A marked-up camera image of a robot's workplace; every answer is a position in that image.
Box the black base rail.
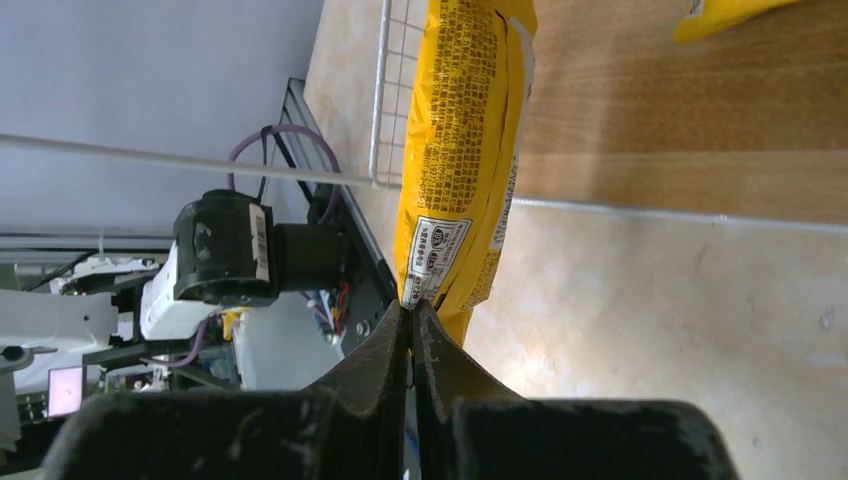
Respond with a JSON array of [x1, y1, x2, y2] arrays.
[[279, 78, 396, 356]]

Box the yellow candy bag front up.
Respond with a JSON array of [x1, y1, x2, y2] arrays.
[[672, 0, 799, 45]]

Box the white wire shelf rack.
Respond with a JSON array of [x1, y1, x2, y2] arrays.
[[1, 1, 847, 224]]

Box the yellow candy bag up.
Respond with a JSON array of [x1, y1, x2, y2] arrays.
[[394, 1, 538, 343], [672, 0, 799, 45]]

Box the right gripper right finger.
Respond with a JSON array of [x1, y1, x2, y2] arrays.
[[410, 301, 739, 479]]

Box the yellow candy bag back up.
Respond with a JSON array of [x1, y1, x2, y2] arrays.
[[394, 1, 538, 343]]

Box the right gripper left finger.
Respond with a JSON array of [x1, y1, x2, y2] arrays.
[[41, 304, 410, 479]]

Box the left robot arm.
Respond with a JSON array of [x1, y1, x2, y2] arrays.
[[1, 190, 349, 373]]

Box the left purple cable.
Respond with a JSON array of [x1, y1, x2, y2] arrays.
[[226, 123, 343, 227]]

